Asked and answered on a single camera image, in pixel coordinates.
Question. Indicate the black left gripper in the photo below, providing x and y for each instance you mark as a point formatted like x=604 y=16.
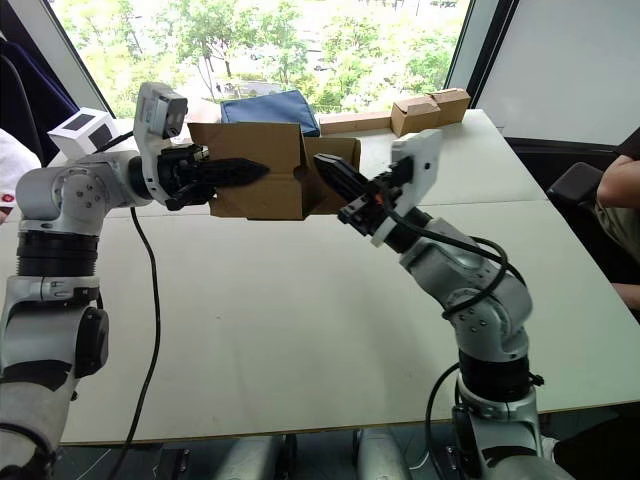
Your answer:
x=177 y=170

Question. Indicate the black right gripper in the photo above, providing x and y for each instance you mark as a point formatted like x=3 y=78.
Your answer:
x=372 y=205

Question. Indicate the small cardboard box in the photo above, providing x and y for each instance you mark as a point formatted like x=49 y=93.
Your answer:
x=452 y=105
x=260 y=150
x=412 y=117

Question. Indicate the person's bare forearm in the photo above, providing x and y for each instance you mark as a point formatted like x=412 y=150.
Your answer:
x=620 y=180

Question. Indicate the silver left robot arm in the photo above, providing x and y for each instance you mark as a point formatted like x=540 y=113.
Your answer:
x=60 y=200

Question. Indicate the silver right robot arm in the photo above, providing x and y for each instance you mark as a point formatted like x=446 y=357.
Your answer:
x=475 y=290

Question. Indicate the small closed cardboard box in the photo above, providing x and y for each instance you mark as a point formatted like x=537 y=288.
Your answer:
x=412 y=117
x=452 y=105

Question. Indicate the white box with dark print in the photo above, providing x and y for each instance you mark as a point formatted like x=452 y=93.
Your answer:
x=82 y=130

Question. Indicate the blue fabric bag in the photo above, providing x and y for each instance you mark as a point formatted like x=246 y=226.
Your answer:
x=270 y=110

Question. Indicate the white garment with red mark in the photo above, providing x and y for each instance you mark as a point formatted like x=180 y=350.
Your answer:
x=15 y=165

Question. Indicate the dark blue garment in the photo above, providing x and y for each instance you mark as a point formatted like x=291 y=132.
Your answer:
x=35 y=95

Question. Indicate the black chair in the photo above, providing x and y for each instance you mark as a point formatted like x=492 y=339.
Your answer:
x=575 y=185

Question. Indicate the grey rounded shape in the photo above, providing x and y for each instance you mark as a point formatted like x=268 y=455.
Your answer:
x=250 y=460
x=385 y=457

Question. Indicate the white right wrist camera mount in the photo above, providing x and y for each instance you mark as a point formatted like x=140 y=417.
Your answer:
x=422 y=160

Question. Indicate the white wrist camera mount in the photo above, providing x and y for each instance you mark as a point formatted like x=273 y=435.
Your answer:
x=152 y=110
x=422 y=160

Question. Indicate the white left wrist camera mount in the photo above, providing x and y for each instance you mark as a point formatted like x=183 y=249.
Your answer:
x=152 y=110

